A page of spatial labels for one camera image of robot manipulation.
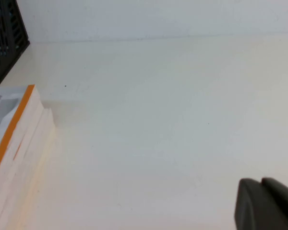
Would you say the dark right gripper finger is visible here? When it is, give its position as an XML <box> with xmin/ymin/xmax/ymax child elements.
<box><xmin>234</xmin><ymin>177</ymin><xmax>288</xmax><ymax>230</ymax></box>

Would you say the white book with orange spine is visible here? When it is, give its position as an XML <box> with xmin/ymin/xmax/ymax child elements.
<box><xmin>0</xmin><ymin>84</ymin><xmax>44</xmax><ymax>230</ymax></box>

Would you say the dark book with colourful cover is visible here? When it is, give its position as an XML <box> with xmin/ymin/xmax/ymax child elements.
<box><xmin>0</xmin><ymin>108</ymin><xmax>55</xmax><ymax>230</ymax></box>

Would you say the black perforated book stand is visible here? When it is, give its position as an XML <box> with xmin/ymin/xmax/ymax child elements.
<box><xmin>0</xmin><ymin>0</ymin><xmax>31</xmax><ymax>88</ymax></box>

